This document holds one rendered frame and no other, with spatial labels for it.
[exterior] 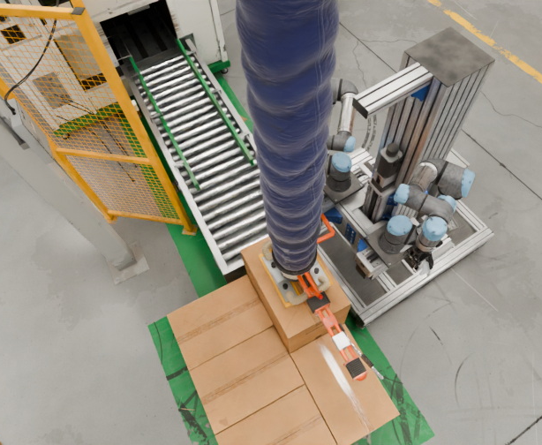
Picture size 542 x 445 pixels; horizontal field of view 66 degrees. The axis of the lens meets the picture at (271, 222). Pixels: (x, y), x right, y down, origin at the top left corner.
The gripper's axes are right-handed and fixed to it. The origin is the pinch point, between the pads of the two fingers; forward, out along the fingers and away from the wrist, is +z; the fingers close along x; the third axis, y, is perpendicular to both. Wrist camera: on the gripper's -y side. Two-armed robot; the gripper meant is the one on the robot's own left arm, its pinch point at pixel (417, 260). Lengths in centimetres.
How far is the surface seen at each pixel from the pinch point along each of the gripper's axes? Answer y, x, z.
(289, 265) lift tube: 44, -34, 14
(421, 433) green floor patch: 8, 69, 152
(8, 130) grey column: 124, -153, -22
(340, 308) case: 26, -12, 58
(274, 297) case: 52, -38, 58
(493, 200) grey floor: -164, -34, 152
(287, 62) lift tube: 43, -31, -106
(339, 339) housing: 41, 4, 32
